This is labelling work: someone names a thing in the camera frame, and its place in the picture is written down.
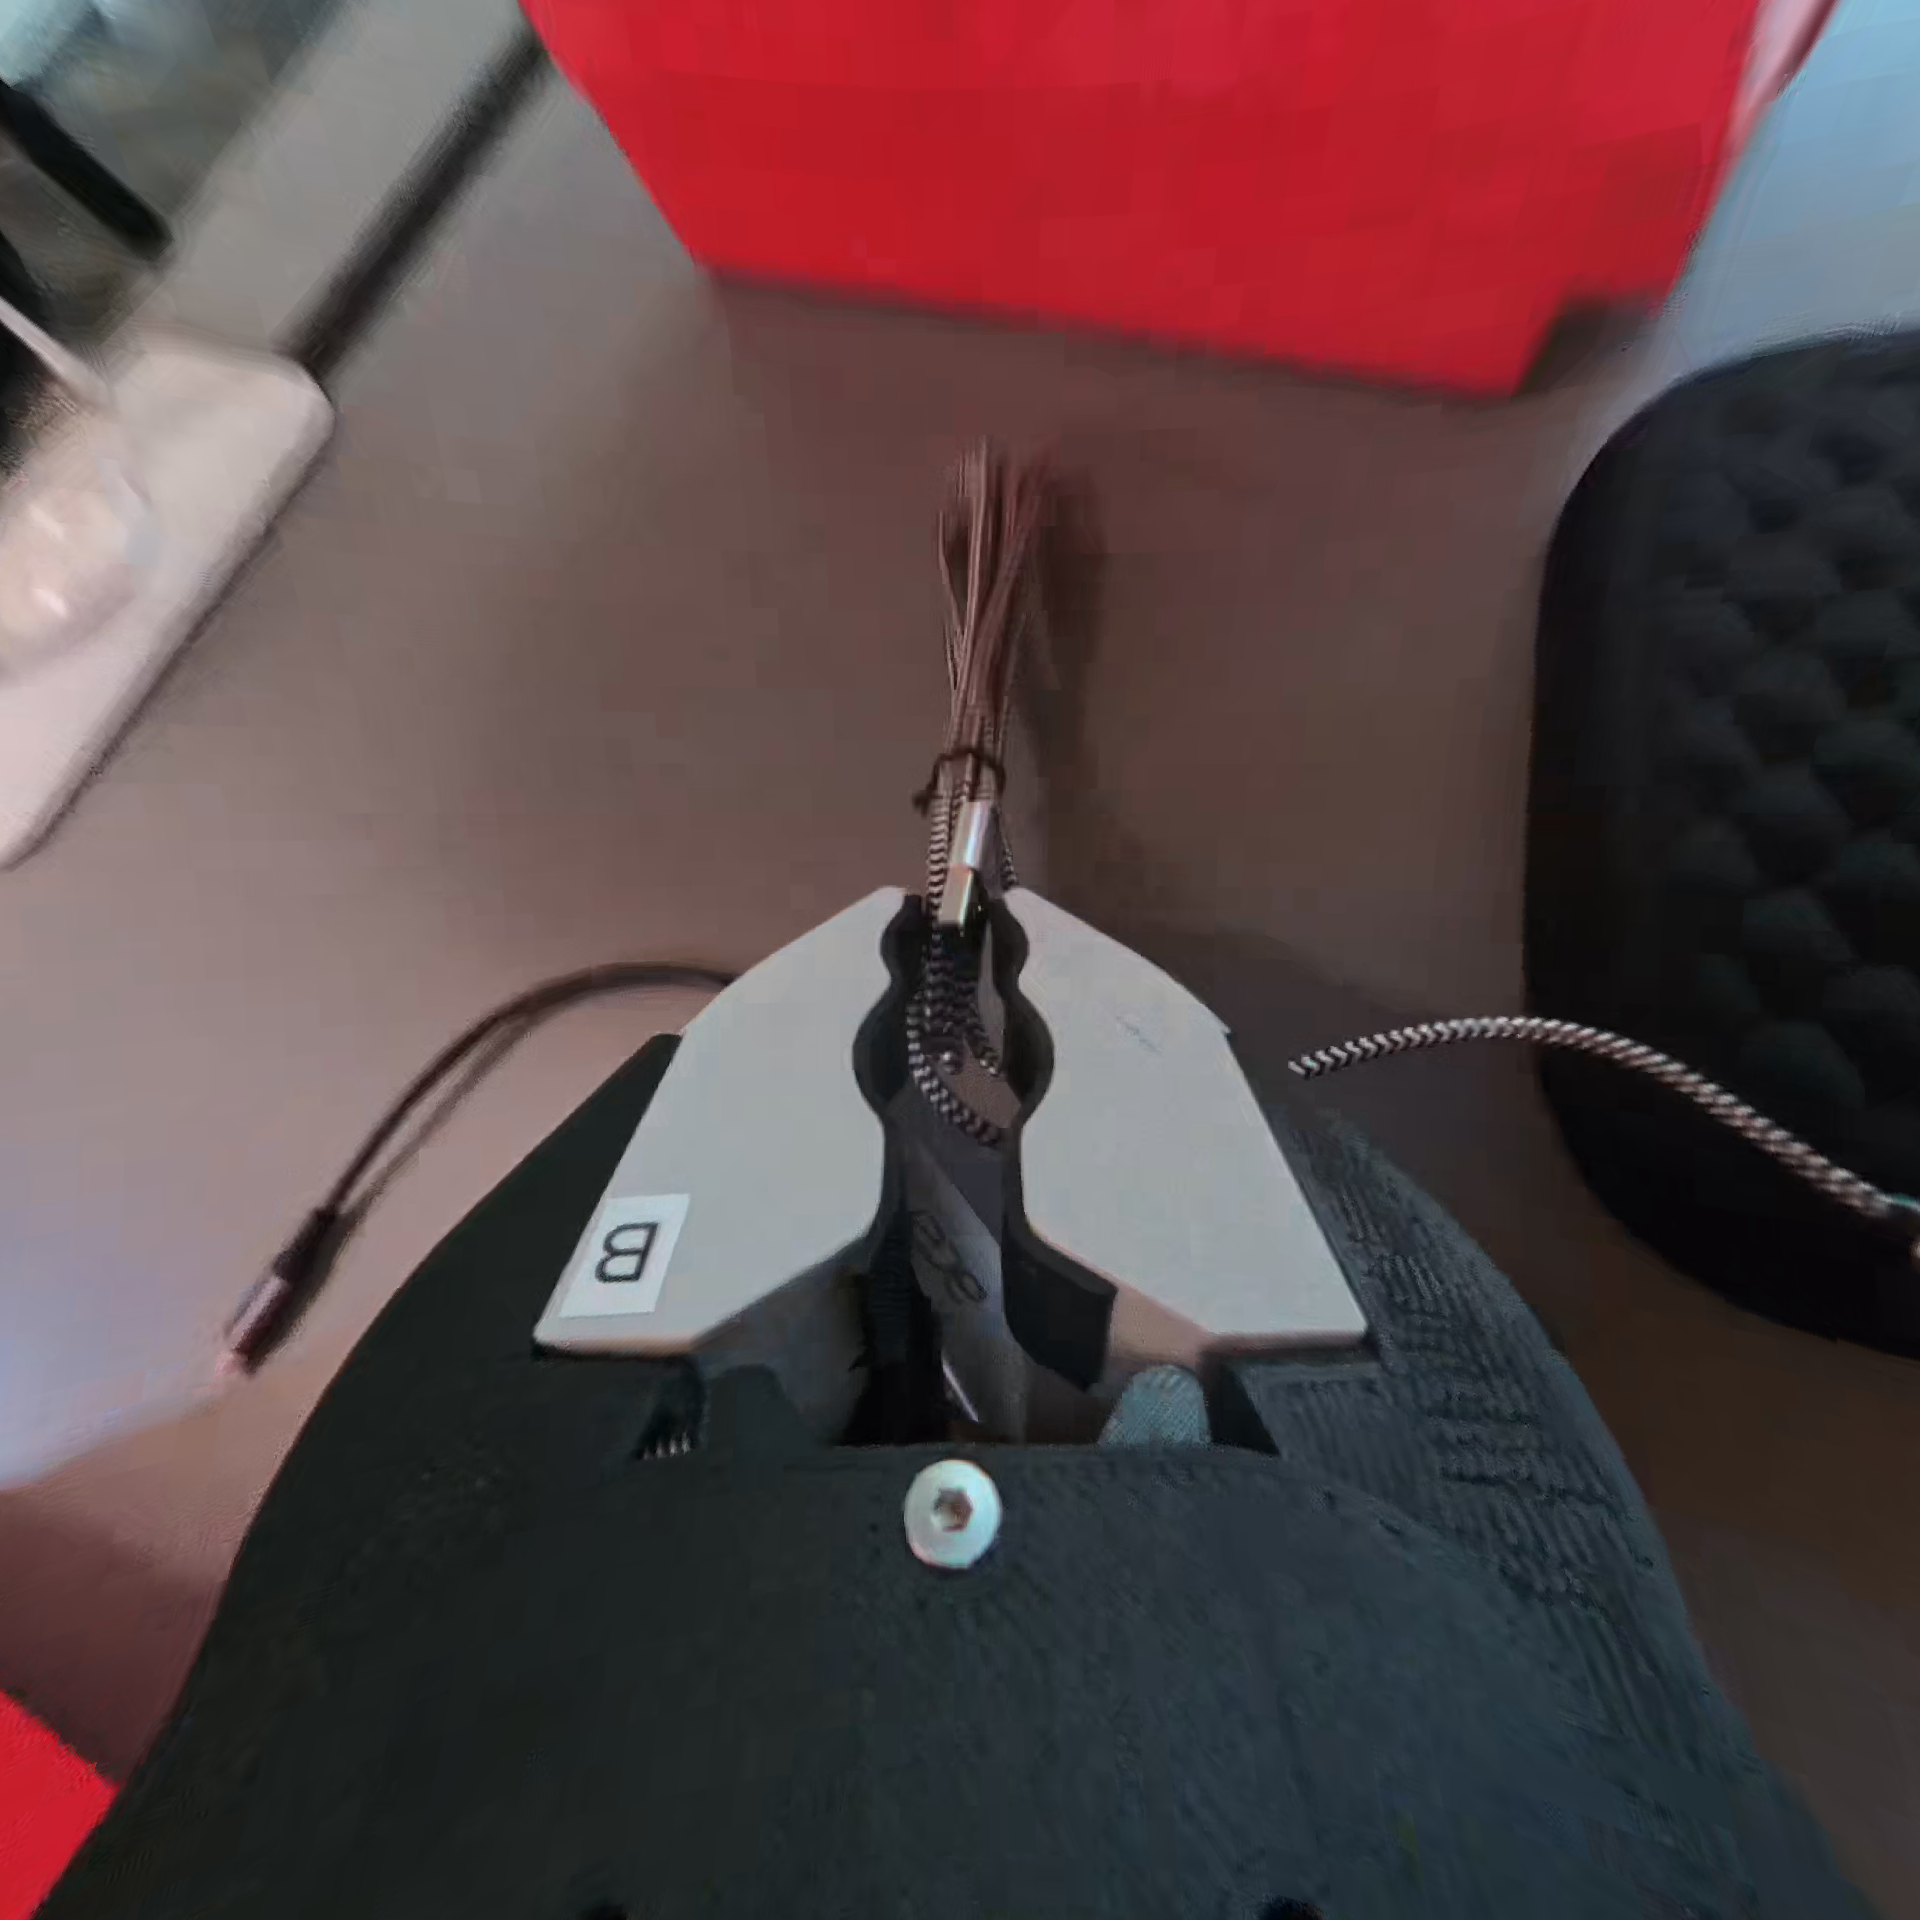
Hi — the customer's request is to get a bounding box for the red box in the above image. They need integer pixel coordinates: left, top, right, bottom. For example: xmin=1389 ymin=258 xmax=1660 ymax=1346
xmin=516 ymin=0 xmax=1839 ymax=401

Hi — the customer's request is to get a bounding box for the red flat object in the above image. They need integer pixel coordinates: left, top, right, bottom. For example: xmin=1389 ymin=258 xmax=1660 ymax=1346
xmin=0 ymin=1688 xmax=122 ymax=1920

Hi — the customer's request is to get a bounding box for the braided usb-c cable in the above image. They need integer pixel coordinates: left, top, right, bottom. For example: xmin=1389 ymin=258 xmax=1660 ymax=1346
xmin=895 ymin=434 xmax=1920 ymax=1248

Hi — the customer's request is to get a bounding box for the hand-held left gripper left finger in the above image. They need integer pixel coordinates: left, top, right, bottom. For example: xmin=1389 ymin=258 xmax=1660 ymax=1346
xmin=532 ymin=884 xmax=920 ymax=1367

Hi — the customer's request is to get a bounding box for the thin black cable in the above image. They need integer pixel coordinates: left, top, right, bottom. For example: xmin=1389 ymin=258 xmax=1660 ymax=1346
xmin=221 ymin=966 xmax=736 ymax=1375

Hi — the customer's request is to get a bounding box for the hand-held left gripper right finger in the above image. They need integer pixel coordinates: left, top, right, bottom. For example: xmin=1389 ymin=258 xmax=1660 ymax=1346
xmin=982 ymin=887 xmax=1373 ymax=1398

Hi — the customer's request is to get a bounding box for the black quilted cushion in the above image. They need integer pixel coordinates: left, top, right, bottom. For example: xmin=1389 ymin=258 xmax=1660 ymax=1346
xmin=1523 ymin=334 xmax=1920 ymax=1361

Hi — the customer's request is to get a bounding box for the white stand base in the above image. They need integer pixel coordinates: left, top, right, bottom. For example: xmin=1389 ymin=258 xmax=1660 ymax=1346
xmin=0 ymin=336 xmax=339 ymax=874

